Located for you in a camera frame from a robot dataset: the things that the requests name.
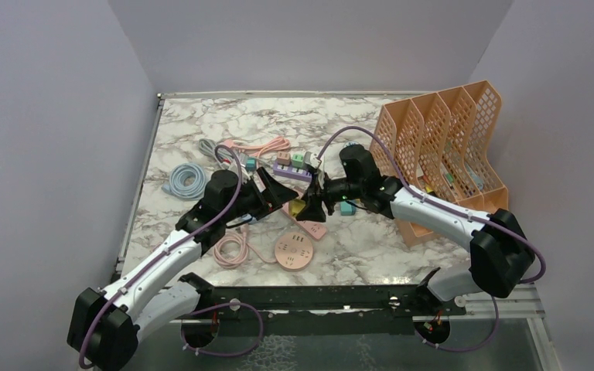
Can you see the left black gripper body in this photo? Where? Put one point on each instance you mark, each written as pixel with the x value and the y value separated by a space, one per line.
pixel 250 199

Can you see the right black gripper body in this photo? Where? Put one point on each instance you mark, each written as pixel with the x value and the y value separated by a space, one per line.
pixel 334 190

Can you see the yellow charger plug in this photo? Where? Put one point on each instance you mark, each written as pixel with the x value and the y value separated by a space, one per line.
pixel 295 207

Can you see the pink dual USB charger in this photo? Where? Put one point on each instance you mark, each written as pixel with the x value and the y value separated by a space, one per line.
pixel 284 158

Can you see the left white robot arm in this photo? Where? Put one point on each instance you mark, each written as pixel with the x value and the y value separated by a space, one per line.
pixel 106 326

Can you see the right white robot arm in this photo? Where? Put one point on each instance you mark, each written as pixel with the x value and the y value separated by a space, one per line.
pixel 498 252

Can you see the teal charger plug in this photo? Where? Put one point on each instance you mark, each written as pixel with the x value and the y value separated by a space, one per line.
pixel 347 209

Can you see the green charger plug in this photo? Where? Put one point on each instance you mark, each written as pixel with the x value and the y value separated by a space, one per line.
pixel 297 161

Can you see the blue round power socket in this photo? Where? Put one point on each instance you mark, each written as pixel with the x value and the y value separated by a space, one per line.
pixel 246 219

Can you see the pink long power strip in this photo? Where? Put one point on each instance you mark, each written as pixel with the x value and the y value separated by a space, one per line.
pixel 316 230

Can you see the purple power strip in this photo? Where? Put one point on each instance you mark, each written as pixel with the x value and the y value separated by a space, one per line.
pixel 289 172

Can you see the pink round power socket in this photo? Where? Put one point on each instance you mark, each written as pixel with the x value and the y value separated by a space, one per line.
pixel 294 251

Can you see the orange mesh file organizer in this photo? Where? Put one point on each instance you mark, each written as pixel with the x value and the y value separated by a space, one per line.
pixel 440 140

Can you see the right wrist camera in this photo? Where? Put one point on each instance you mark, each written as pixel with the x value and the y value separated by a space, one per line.
pixel 311 162

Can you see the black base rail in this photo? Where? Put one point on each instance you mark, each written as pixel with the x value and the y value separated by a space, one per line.
pixel 246 311

